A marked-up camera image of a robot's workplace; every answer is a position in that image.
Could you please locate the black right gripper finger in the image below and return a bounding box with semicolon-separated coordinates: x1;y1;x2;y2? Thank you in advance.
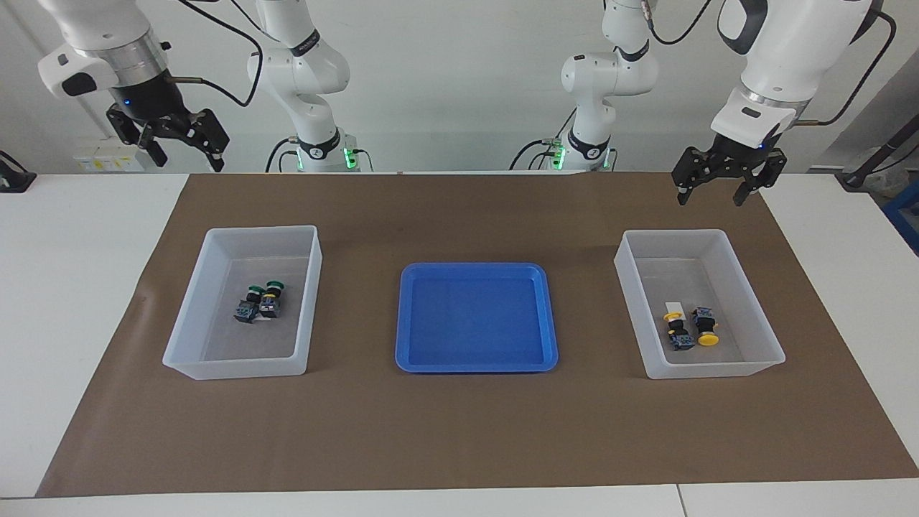
106;107;169;170
175;108;231;172

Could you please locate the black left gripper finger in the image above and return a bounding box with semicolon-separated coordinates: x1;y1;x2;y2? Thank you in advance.
733;152;785;208
671;146;719;208

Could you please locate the yellow push button switch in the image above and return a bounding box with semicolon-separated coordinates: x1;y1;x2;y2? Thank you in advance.
663;311;696;353
691;307;721;348

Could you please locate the green push button switch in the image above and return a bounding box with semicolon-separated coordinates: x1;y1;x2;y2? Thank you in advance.
258;280;286;320
234;284;265;325

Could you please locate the black pole stand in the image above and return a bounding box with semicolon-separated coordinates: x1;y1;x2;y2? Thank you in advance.
836;115;919;191

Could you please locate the black desk clamp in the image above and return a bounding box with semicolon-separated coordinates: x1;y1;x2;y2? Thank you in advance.
0;151;37;193

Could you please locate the blue crate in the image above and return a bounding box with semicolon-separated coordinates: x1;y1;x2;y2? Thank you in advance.
882;180;919;256

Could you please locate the translucent white plastic box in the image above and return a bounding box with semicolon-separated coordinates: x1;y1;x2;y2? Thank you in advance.
162;225;323;381
614;229;786;380

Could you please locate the blue plastic tray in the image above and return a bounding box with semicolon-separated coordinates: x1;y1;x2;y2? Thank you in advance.
395;262;559;374

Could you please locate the brown paper table mat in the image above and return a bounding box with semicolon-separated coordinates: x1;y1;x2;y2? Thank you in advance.
36;171;919;498

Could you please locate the black right base cable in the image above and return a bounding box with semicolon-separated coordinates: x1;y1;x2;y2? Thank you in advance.
266;138;375;173

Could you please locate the black base cable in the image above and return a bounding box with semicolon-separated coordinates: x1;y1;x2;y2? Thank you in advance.
510;136;575;172
266;138;375;173

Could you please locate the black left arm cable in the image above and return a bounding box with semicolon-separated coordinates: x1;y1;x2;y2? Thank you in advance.
643;0;898;129

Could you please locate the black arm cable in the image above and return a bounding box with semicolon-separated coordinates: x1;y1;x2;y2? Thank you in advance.
169;0;265;108
643;0;898;129

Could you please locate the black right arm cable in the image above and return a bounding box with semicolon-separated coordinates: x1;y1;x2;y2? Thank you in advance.
169;0;265;108

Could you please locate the black left base cable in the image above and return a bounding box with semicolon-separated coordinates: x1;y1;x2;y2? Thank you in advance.
510;136;575;172

